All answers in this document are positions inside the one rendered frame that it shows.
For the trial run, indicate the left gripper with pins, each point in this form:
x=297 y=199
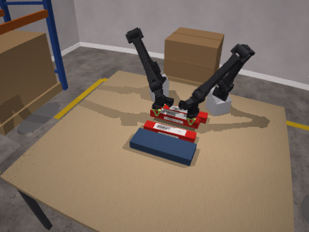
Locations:
x=195 y=112

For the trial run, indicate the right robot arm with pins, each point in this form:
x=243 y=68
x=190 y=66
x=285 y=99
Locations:
x=151 y=68

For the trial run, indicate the white box with red edges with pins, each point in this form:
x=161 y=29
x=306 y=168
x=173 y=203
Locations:
x=202 y=115

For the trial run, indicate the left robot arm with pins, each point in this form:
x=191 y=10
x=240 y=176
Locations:
x=224 y=82

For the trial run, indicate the white box with red trim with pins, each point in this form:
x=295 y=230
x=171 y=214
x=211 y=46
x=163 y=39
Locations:
x=176 y=117

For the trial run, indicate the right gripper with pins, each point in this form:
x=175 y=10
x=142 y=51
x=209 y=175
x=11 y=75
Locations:
x=155 y=107

